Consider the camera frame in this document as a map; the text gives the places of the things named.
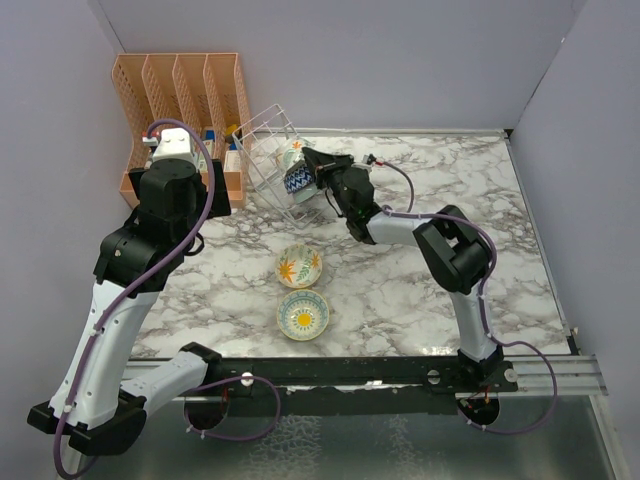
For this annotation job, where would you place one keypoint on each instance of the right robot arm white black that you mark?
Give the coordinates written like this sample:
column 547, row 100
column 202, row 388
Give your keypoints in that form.
column 458, row 256

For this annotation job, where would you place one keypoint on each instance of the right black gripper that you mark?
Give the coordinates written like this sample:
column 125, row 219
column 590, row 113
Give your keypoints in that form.
column 319, row 161

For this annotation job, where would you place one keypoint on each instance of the orange flower leaf bowl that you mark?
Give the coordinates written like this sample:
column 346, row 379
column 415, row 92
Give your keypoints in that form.
column 298, row 266

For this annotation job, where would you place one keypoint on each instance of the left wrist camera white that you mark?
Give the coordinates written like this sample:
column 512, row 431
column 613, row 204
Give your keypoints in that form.
column 174, row 143

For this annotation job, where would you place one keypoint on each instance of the white wire dish rack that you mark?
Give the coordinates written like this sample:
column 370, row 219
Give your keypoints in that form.
column 269, row 145

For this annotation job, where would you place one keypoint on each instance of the teal grid pattern bowl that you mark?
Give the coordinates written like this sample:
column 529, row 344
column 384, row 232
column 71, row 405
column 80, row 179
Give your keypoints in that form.
column 305, row 194

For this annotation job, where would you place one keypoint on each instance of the yellow sun blue bowl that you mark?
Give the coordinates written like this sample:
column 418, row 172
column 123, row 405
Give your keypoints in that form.
column 303, row 315

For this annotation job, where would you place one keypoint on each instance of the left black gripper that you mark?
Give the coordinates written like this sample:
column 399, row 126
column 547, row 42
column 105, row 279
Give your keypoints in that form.
column 219, row 205

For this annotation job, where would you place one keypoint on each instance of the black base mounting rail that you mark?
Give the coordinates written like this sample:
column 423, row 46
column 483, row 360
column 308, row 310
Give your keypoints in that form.
column 339, row 386

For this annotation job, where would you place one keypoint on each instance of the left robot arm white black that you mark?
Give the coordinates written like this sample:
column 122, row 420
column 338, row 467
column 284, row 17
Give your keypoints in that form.
column 101, row 413

